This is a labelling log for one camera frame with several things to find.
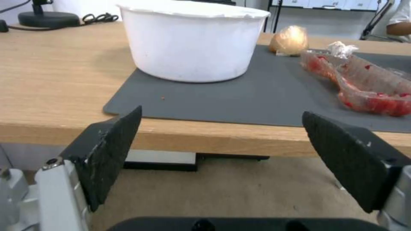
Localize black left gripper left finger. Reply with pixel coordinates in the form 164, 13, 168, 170
0, 105, 143, 231

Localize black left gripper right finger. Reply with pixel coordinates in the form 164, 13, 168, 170
302, 111, 411, 231

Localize white round takeout bowl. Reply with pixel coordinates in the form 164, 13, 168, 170
116, 3, 271, 83

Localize clear plastic tray red residue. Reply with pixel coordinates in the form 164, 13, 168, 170
300, 49, 411, 117

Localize crumpled white tissue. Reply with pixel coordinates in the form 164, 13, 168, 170
327, 41, 359, 59

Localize dark grey table mat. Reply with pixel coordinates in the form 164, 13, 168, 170
102, 43, 411, 133

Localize crumpled brown plastic wrap ball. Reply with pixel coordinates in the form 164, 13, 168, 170
269, 25, 310, 57

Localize black round lamp base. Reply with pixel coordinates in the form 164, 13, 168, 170
17, 0, 80, 27

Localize person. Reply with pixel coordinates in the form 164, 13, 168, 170
386, 0, 411, 36

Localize black coiled cable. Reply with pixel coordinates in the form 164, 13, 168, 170
82, 13, 119, 24

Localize black chair frame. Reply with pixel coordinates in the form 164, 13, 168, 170
360, 0, 406, 43

